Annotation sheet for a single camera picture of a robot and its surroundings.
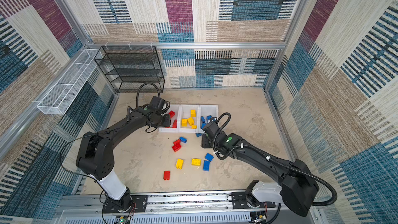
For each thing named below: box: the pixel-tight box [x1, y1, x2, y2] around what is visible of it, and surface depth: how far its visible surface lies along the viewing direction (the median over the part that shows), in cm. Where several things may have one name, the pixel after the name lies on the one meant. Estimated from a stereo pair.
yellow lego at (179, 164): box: [175, 158, 184, 170], surface depth 85 cm
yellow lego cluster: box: [187, 116, 195, 126], surface depth 101 cm
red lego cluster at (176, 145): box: [172, 138, 182, 153], surface depth 93 cm
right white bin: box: [199, 104, 219, 134], surface depth 103 cm
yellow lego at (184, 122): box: [181, 118, 188, 128], surface depth 101 cm
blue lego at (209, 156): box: [204, 152, 215, 162], surface depth 89 cm
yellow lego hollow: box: [190, 109, 197, 118], surface depth 105 cm
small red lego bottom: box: [163, 170, 171, 181], surface depth 83 cm
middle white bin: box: [179, 104, 200, 134], surface depth 101 cm
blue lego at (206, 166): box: [202, 160, 211, 172], surface depth 85 cm
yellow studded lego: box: [191, 158, 202, 167], surface depth 86 cm
